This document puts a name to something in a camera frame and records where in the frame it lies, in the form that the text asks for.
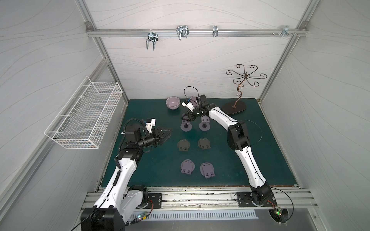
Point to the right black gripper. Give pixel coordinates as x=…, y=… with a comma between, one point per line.
x=192, y=114

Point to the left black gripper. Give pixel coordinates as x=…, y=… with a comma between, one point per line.
x=157, y=136

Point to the purple phone stand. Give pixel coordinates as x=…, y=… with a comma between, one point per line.
x=187, y=167
x=186, y=126
x=207, y=170
x=204, y=125

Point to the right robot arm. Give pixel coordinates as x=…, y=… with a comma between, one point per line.
x=238, y=141

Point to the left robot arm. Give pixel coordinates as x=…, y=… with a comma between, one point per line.
x=111, y=212

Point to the left dark grey phone stand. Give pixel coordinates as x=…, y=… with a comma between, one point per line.
x=183, y=145

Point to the dark grey phone stand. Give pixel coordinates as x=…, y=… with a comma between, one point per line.
x=204, y=144
x=183, y=145

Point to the right dark grey phone stand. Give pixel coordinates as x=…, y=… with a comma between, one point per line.
x=204, y=144

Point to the right lilac ceramic bowl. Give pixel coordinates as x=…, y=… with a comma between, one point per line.
x=193, y=100

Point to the lilac ceramic bowl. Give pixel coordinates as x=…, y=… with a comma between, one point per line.
x=193, y=100
x=173, y=103

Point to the left lilac ceramic bowl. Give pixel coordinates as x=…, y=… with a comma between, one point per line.
x=173, y=103

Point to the brown metal jewelry tree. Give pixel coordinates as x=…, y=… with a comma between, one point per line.
x=243, y=78

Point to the white vent strip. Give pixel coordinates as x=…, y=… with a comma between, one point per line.
x=202, y=215

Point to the metal hook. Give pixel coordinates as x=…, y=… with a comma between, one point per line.
x=215, y=31
x=182, y=32
x=152, y=38
x=285, y=33

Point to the left metal hook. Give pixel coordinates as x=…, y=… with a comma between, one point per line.
x=152, y=38

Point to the right metal hook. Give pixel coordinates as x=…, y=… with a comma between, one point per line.
x=285, y=33

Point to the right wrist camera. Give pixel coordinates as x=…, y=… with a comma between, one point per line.
x=189, y=105

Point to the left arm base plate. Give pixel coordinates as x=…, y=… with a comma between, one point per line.
x=154, y=201

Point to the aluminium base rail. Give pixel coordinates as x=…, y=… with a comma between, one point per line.
x=203, y=198

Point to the white wire basket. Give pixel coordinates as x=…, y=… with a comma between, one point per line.
x=84, y=119

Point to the horizontal aluminium rail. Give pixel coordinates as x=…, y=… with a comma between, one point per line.
x=201, y=33

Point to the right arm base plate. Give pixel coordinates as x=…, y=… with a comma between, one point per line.
x=253, y=199

